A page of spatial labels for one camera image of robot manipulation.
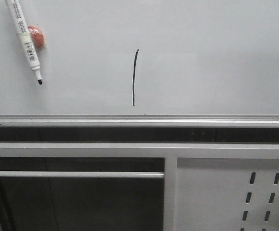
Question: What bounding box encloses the red round magnet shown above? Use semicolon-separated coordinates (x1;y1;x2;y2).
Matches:
28;26;44;49

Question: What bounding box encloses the white whiteboard marker pen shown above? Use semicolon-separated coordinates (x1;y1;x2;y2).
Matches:
5;0;42;85

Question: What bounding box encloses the white whiteboard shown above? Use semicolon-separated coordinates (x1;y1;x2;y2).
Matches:
0;0;279;128

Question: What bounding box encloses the black marker line stroke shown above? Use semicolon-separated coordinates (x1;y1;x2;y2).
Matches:
132;49;139;107

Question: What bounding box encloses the white perforated pegboard panel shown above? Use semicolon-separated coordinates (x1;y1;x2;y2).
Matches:
175;158;279;231

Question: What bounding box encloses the grey metal stand frame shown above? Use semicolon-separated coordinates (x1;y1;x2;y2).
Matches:
0;142;279;231

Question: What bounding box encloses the white horizontal rail bar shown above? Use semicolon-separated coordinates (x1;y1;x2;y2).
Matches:
0;171;165;179

